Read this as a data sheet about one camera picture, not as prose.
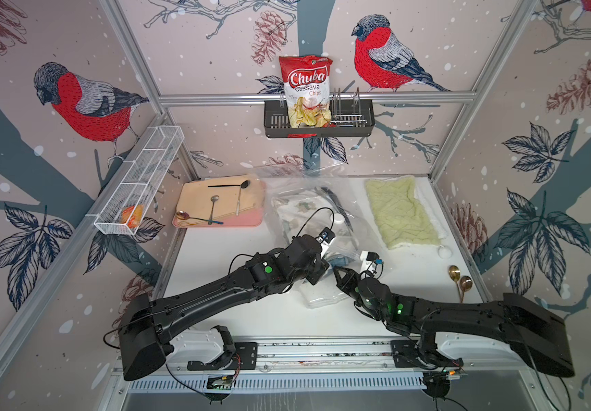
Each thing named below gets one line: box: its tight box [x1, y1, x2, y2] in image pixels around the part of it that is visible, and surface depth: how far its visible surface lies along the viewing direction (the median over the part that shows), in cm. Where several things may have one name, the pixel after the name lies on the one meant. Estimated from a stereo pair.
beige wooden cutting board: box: [175, 176, 265, 222], surface depth 116 cm
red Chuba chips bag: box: [278, 54, 335, 129], surface depth 85 cm
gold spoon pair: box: [447, 264, 473, 304], surface depth 89 cm
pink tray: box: [172, 177, 267, 228], surface depth 113 cm
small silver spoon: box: [207, 194, 221, 226], surface depth 116 cm
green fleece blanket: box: [364, 175, 441, 250], surface depth 106 cm
